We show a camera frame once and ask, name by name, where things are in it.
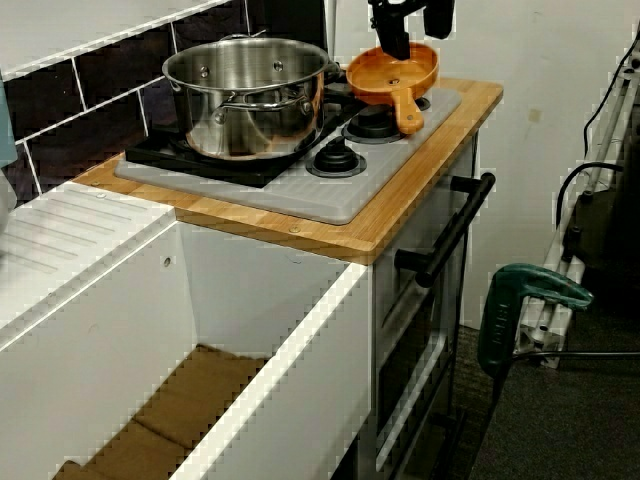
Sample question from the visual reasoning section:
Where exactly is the black cable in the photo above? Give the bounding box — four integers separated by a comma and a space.
556, 161, 626, 236
583, 34, 640, 156

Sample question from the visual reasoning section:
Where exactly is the brown cardboard sheet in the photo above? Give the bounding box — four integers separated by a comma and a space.
52, 343, 271, 480

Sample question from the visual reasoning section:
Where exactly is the dark tiled backsplash panel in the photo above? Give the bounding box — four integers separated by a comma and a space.
0, 0, 251, 206

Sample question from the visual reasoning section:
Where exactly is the blue-grey box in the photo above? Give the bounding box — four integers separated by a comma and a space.
0, 79, 19, 166

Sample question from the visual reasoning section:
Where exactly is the orange toy frying pan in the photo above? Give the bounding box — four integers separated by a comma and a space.
345, 42, 441, 136

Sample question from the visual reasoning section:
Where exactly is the white sink basin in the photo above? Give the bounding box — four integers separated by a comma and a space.
0, 179, 376, 480

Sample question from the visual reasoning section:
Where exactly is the wooden kitchen countertop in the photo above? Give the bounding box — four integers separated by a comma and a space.
72, 74, 504, 266

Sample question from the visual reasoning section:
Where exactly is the grey stove top panel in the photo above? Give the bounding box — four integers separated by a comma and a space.
114, 82, 462, 225

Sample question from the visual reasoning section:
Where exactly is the black burner grate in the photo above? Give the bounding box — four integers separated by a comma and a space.
322, 62, 354, 104
124, 107, 351, 190

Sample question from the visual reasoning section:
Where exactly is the black oven door handle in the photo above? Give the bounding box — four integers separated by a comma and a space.
393, 171, 497, 290

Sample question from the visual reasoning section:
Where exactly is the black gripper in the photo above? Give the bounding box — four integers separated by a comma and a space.
368, 0, 456, 58

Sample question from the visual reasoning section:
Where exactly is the stainless steel pot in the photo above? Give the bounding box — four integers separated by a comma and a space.
161, 37, 341, 162

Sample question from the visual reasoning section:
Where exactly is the green clamp tool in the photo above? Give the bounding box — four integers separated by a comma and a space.
477, 263, 596, 374

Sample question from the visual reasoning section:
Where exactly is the aluminium frame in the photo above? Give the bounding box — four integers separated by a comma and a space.
514, 64, 640, 371

